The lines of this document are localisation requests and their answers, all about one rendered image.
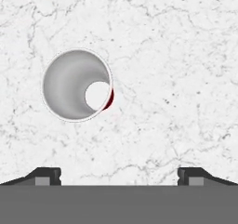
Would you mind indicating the red cup with white inside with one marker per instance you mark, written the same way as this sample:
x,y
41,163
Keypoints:
x,y
68,85

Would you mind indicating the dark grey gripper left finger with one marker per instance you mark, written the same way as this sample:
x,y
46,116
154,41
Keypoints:
x,y
46,174

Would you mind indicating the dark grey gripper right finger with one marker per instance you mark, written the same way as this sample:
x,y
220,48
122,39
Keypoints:
x,y
192,174

